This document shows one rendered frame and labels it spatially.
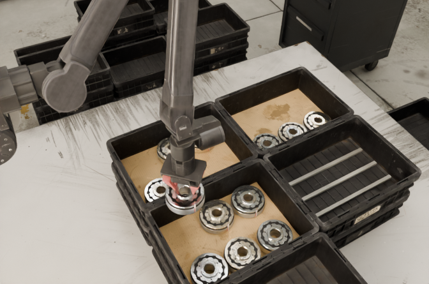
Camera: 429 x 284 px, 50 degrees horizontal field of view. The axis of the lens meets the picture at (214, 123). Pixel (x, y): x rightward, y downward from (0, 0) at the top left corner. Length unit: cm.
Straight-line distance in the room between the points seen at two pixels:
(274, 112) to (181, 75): 80
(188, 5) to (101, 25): 18
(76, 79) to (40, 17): 308
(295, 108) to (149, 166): 60
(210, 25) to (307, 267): 176
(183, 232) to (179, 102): 52
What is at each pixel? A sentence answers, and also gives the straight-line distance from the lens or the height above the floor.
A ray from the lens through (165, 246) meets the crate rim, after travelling 126.
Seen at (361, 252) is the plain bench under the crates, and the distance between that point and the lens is 159.
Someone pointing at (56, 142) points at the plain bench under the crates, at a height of 70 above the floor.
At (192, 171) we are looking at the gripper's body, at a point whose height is 115.
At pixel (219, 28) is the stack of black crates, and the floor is 49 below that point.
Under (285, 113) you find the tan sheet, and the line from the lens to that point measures 173.
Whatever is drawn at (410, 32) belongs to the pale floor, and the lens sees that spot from 394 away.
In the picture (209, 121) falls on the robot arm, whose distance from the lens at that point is 106.
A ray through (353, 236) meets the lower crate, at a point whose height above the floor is 74.
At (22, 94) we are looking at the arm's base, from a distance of 91.
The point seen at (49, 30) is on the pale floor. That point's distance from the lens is 379.
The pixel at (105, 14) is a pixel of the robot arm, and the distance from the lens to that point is 91.
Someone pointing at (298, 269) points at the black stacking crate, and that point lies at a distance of 136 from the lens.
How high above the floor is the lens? 202
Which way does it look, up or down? 45 degrees down
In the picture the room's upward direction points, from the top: 1 degrees clockwise
